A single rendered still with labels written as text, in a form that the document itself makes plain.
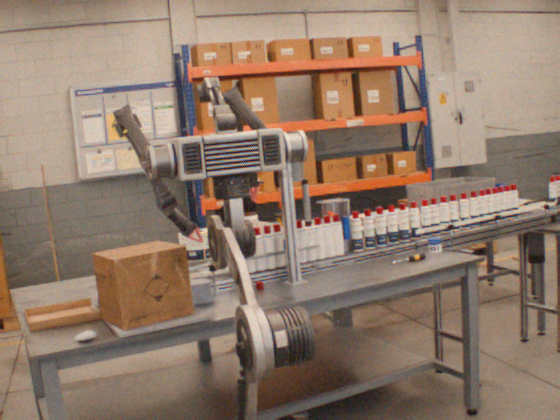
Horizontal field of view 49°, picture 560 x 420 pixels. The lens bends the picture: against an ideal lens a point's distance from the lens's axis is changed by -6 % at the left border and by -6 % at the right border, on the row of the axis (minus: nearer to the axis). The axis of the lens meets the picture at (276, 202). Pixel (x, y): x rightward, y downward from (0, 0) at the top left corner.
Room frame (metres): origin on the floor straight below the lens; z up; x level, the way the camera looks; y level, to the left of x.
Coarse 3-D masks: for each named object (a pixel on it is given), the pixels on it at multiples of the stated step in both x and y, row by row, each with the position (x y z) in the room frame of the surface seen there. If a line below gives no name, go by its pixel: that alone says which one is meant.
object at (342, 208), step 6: (330, 204) 3.27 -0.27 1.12; (336, 204) 3.34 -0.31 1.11; (342, 204) 3.31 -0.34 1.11; (348, 204) 3.26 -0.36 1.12; (324, 210) 3.27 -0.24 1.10; (330, 210) 3.27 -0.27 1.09; (336, 210) 3.34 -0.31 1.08; (342, 210) 3.31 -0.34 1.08; (348, 210) 3.26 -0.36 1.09; (342, 216) 3.32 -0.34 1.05; (342, 222) 3.32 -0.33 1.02; (342, 228) 3.33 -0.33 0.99; (348, 240) 3.22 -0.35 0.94; (348, 246) 3.22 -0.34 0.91
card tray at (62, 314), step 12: (84, 300) 2.74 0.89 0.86; (24, 312) 2.58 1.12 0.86; (36, 312) 2.64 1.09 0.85; (48, 312) 2.66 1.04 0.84; (60, 312) 2.66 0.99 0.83; (72, 312) 2.65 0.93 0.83; (84, 312) 2.64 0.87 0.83; (96, 312) 2.51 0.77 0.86; (36, 324) 2.40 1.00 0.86; (48, 324) 2.42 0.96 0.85; (60, 324) 2.44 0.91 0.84; (72, 324) 2.46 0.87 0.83
